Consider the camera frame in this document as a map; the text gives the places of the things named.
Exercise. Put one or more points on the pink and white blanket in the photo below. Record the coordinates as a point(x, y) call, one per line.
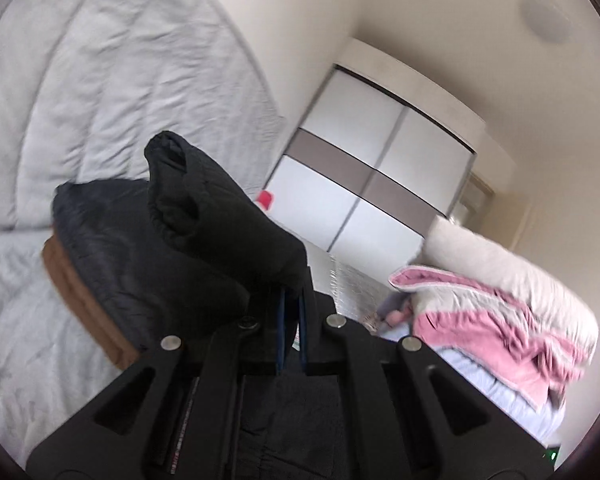
point(480, 320)

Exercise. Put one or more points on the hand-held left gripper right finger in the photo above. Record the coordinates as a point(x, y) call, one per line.
point(303, 332)

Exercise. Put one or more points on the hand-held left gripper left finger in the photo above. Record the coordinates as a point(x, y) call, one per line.
point(281, 330)

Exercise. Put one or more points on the round ceiling light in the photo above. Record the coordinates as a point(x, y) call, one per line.
point(545, 19)

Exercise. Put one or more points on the cream pillow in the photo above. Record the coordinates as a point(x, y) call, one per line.
point(505, 265)

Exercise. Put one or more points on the white wardrobe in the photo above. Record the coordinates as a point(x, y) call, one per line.
point(360, 125)

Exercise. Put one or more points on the brown folded garment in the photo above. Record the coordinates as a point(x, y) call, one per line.
point(75, 300)

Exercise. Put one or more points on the black jacket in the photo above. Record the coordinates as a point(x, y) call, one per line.
point(220, 220)

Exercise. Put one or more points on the navy quilted jacket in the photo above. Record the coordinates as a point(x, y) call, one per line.
point(95, 240)

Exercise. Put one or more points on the small red object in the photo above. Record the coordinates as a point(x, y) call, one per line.
point(265, 199)

